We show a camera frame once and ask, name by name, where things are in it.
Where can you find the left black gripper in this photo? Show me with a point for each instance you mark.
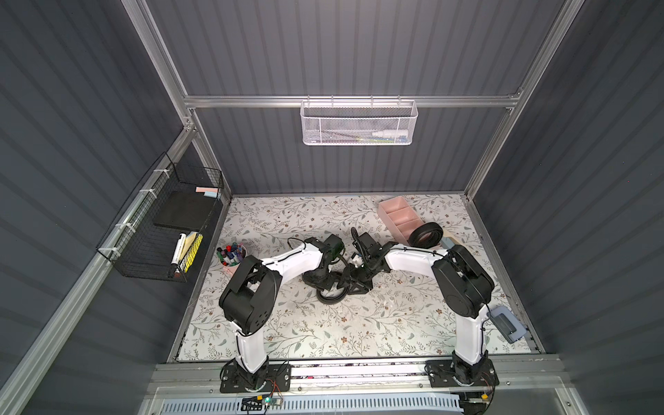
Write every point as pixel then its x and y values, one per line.
pixel 322 278

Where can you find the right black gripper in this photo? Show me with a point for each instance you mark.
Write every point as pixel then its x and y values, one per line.
pixel 360 277

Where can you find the long black leather belt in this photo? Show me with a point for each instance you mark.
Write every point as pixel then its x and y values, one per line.
pixel 426 236

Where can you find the short black leather belt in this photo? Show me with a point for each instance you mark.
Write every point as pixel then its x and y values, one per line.
pixel 334 295

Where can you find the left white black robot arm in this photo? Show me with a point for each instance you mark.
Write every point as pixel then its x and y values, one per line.
pixel 251 294

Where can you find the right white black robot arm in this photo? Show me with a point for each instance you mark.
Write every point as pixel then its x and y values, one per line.
pixel 467 289

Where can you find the pink compartment storage tray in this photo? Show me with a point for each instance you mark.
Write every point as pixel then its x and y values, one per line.
pixel 400 219

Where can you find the pink pen cup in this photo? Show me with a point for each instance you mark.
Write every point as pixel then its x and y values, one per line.
pixel 230 257

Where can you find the beige blue eraser block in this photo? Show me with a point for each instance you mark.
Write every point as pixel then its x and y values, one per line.
pixel 448 242

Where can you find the yellow highlighter pack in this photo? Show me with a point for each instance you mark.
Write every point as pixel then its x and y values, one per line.
pixel 189 251

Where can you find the pastel sticky notes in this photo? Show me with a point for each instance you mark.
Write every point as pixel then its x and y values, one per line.
pixel 208 192

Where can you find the white marker in basket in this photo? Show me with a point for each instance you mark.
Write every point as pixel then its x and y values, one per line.
pixel 180 250

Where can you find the black notebook in basket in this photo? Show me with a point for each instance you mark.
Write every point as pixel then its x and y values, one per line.
pixel 184 211

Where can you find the grey blue stapler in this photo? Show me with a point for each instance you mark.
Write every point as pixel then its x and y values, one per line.
pixel 510 327

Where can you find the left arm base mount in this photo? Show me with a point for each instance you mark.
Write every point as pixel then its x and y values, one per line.
pixel 270 377

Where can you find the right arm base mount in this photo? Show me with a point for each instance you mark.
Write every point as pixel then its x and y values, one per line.
pixel 457 373

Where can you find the white wire mesh basket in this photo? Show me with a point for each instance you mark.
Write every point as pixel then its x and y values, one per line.
pixel 358 122

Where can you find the black wire wall basket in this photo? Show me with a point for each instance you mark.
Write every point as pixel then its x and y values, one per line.
pixel 134 246

